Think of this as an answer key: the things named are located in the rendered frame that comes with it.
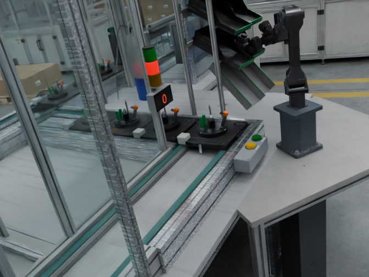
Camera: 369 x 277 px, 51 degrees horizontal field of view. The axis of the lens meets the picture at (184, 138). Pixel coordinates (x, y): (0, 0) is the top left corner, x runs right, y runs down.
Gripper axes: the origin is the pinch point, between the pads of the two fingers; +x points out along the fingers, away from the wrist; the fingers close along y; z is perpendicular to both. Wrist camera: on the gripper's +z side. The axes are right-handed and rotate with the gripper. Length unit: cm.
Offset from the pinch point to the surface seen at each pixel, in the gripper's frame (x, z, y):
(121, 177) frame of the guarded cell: -44, -12, 119
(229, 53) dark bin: 6.0, -0.5, 14.9
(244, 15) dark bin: 2.5, 13.9, 0.4
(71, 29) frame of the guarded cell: -52, 21, 122
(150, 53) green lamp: -2, 12, 67
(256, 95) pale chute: 1.3, -24.6, 9.4
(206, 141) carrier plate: -1, -31, 52
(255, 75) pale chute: 9.0, -16.8, -3.7
